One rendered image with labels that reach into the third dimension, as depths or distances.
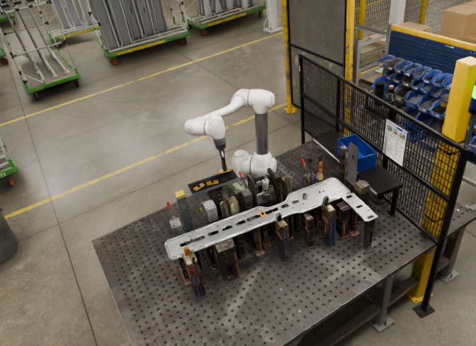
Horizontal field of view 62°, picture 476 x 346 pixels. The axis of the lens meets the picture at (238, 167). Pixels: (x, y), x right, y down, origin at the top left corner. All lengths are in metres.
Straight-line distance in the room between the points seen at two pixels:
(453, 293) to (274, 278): 1.62
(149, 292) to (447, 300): 2.35
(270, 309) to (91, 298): 1.94
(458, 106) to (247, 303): 1.74
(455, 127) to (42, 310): 3.64
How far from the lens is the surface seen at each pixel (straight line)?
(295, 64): 5.63
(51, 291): 4.32
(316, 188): 3.02
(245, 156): 3.39
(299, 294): 2.75
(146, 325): 2.80
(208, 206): 2.80
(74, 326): 3.94
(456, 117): 2.60
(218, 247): 2.62
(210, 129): 2.69
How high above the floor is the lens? 2.93
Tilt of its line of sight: 36 degrees down
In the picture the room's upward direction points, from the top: 9 degrees counter-clockwise
